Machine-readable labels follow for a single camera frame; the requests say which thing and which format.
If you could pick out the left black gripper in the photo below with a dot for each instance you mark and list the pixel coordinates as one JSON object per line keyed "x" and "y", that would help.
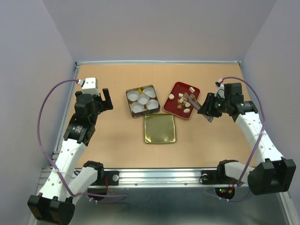
{"x": 106, "y": 105}

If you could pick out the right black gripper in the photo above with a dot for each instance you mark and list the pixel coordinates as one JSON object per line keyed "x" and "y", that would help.
{"x": 206, "y": 107}

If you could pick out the metal tongs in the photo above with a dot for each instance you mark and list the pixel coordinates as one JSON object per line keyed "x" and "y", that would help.
{"x": 192, "y": 100}

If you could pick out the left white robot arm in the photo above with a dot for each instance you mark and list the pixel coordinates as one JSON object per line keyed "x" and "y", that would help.
{"x": 56, "y": 200}

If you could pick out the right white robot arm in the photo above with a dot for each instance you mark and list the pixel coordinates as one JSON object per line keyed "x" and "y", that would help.
{"x": 273, "y": 173}

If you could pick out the white swirl oval chocolate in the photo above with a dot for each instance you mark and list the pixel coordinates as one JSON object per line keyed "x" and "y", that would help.
{"x": 186, "y": 110}

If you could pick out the square chocolate tin box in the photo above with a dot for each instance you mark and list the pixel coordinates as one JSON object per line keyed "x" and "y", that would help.
{"x": 146, "y": 111}

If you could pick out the white paper cup back-left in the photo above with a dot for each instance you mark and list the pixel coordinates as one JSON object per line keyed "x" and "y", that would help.
{"x": 133, "y": 95}

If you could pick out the white paper cup front-left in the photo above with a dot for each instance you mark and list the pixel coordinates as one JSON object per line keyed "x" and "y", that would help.
{"x": 136, "y": 107}

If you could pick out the white paper cup centre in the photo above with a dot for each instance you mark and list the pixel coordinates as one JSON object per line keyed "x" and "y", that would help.
{"x": 143, "y": 99}

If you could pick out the red lacquer tray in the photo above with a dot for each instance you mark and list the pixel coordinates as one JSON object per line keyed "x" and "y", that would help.
{"x": 175, "y": 103}

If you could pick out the white paper cup back-right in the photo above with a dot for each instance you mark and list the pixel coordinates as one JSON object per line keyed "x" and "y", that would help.
{"x": 149, "y": 91}

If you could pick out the white paper cup front-right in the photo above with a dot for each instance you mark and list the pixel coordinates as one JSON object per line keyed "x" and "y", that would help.
{"x": 152, "y": 104}

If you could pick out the gold tin lid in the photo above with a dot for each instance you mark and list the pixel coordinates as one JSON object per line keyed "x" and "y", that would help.
{"x": 159, "y": 129}

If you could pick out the small electronics board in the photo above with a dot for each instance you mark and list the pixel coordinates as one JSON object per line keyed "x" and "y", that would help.
{"x": 225, "y": 192}

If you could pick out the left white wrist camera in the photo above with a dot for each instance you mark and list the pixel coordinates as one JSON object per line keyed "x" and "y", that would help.
{"x": 90, "y": 86}

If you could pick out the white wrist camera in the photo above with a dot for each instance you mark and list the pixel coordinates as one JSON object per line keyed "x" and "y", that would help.
{"x": 90, "y": 86}
{"x": 220, "y": 93}

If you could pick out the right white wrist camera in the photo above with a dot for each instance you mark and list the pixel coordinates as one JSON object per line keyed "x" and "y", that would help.
{"x": 220, "y": 93}

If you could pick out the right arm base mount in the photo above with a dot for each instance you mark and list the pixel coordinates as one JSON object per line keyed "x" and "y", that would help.
{"x": 229, "y": 172}

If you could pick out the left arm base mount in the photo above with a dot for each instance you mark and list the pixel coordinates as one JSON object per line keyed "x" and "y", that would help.
{"x": 104, "y": 177}

